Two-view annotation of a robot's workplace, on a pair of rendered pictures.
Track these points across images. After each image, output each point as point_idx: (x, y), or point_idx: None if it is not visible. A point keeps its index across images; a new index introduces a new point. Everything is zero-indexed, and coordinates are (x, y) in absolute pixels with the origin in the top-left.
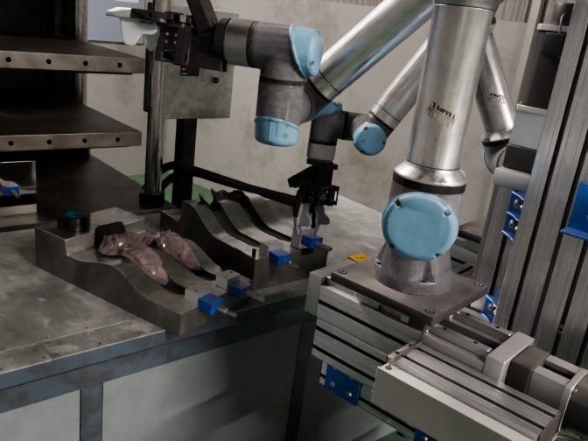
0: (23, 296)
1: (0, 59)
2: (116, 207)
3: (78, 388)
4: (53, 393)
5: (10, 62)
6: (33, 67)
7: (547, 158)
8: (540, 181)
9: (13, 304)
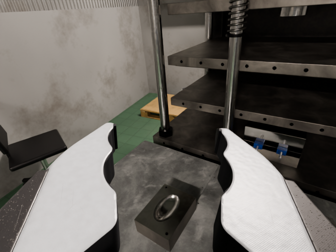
0: (206, 245)
1: (299, 69)
2: (332, 219)
3: None
4: None
5: (306, 72)
6: (326, 77)
7: None
8: None
9: (194, 249)
